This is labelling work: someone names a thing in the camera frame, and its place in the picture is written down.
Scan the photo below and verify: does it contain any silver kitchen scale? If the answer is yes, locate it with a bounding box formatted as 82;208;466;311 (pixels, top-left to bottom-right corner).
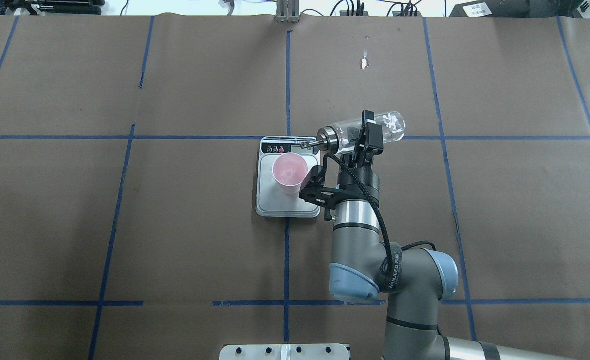
256;136;321;218

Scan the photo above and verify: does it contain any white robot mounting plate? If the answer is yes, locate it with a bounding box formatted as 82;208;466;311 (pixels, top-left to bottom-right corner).
219;342;352;360

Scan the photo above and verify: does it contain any aluminium frame post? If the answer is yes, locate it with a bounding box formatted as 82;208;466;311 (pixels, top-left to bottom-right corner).
275;0;301;24

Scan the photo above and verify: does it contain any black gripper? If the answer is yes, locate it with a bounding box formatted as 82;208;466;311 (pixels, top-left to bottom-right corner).
298;110;384;208

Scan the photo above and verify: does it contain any black box white label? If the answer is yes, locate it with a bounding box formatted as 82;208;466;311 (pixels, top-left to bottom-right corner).
448;0;580;19

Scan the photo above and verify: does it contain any pink plastic cup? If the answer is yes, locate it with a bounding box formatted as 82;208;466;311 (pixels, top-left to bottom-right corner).
272;153;309;195

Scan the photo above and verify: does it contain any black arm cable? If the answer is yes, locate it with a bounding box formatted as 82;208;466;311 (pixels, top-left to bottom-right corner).
323;154;437;266

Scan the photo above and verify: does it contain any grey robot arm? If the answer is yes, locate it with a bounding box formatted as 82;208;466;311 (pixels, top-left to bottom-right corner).
298;111;554;360

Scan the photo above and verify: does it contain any glass sauce bottle metal spout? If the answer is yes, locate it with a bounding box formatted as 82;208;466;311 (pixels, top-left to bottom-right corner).
299;111;407;156

